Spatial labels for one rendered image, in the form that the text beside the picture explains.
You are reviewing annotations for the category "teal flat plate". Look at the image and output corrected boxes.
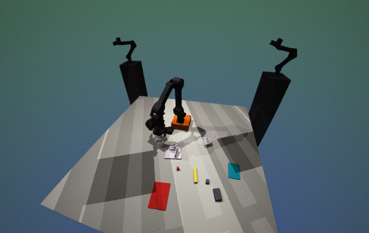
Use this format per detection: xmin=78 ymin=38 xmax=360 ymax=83
xmin=228 ymin=163 xmax=240 ymax=180

